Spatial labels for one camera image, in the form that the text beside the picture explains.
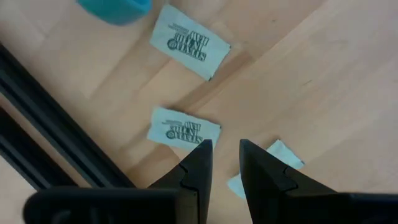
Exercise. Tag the teal ceramic mug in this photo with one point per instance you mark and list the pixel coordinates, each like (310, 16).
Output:
(115, 11)

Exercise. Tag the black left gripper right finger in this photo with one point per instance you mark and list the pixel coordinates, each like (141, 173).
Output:
(267, 193)

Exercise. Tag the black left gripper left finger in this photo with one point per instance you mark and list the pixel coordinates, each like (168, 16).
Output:
(196, 174)

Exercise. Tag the pale Stevia sweetener packet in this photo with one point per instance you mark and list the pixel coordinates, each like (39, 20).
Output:
(287, 155)
(189, 43)
(174, 127)

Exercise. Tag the black aluminium extrusion frame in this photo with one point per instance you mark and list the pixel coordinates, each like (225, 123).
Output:
(62, 130)

